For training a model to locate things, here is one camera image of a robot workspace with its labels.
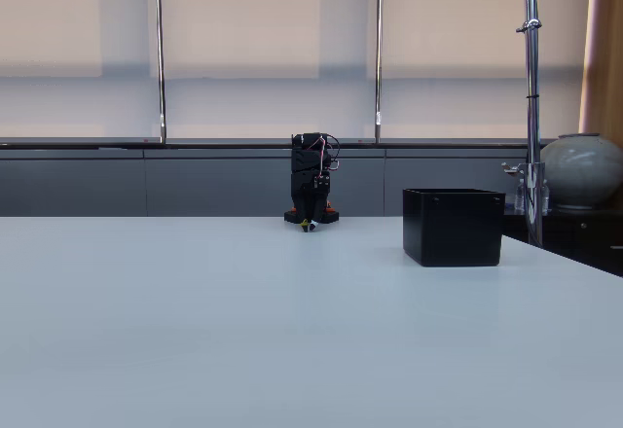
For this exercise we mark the grey window sill cabinet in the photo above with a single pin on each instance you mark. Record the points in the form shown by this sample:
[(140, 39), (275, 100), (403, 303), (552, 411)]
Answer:
[(194, 185)]

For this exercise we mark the grey ceramic jar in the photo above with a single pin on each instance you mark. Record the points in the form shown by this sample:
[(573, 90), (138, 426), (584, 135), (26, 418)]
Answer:
[(584, 170)]

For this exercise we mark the dark sideboard cabinet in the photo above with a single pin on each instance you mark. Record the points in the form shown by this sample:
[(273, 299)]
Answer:
[(584, 238)]

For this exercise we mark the chrome stand pole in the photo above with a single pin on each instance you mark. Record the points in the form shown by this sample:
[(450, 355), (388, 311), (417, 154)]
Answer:
[(532, 107)]

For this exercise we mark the black orange robot base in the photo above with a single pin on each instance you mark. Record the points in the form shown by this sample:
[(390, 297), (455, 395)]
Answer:
[(331, 216)]

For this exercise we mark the metal pole clamp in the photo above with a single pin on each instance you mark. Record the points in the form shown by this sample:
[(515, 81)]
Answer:
[(513, 168)]

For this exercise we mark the black open box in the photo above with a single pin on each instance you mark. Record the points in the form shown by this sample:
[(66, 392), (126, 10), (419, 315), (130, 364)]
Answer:
[(452, 233)]

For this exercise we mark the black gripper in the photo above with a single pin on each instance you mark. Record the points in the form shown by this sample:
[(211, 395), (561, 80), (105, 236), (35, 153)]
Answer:
[(306, 191)]

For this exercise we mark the brown wooden wall panel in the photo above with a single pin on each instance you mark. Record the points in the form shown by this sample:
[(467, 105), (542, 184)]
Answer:
[(603, 58)]

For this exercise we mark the beige roller blind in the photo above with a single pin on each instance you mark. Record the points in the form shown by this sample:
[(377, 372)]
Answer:
[(267, 48), (73, 48), (452, 48)]

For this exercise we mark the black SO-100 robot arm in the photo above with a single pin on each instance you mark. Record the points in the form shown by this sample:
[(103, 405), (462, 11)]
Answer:
[(304, 155)]

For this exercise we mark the metal window mullion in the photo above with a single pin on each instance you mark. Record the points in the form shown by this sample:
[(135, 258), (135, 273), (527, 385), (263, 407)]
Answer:
[(378, 58), (160, 58)]

